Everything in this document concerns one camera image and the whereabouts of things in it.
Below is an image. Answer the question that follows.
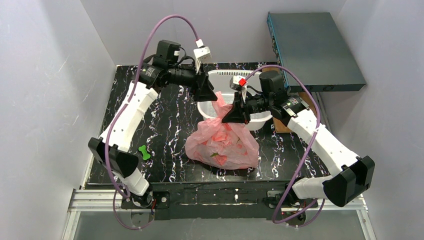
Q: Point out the green bone toy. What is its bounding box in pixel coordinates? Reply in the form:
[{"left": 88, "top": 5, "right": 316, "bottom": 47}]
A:
[{"left": 138, "top": 145, "right": 151, "bottom": 161}]

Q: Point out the grey metal box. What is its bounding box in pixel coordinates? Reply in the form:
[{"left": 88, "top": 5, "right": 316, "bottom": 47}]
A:
[{"left": 266, "top": 12, "right": 366, "bottom": 92}]

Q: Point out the pink plastic bag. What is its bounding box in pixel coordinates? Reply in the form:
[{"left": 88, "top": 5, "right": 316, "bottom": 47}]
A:
[{"left": 184, "top": 91, "right": 259, "bottom": 170}]

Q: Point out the wooden board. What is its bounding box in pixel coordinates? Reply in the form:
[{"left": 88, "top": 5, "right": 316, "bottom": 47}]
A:
[{"left": 261, "top": 67, "right": 317, "bottom": 133}]

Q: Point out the aluminium frame rail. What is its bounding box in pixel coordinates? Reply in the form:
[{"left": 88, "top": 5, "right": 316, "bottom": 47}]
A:
[{"left": 62, "top": 190, "right": 377, "bottom": 240}]

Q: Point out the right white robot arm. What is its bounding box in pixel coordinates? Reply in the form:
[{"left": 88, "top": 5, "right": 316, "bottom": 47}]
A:
[{"left": 222, "top": 70, "right": 375, "bottom": 207}]

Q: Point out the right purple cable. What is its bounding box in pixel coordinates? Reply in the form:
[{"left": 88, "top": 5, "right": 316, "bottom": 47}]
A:
[{"left": 238, "top": 64, "right": 326, "bottom": 229}]

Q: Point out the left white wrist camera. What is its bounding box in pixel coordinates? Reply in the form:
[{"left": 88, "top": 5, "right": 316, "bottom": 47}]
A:
[{"left": 193, "top": 46, "right": 212, "bottom": 74}]

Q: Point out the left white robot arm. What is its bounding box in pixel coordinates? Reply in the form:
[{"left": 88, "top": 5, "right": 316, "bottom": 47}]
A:
[{"left": 88, "top": 39, "right": 217, "bottom": 197}]

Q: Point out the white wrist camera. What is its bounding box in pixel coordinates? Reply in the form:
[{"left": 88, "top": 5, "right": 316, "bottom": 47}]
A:
[
  {"left": 193, "top": 46, "right": 212, "bottom": 74},
  {"left": 229, "top": 75, "right": 262, "bottom": 101}
]

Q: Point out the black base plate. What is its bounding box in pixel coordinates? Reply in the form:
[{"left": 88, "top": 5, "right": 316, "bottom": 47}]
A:
[{"left": 120, "top": 178, "right": 352, "bottom": 222}]

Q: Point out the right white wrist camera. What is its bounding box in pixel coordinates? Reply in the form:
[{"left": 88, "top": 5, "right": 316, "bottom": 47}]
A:
[{"left": 229, "top": 75, "right": 262, "bottom": 101}]

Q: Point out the black marble mat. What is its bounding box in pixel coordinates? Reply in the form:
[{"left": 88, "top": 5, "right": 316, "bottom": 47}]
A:
[{"left": 85, "top": 62, "right": 329, "bottom": 189}]

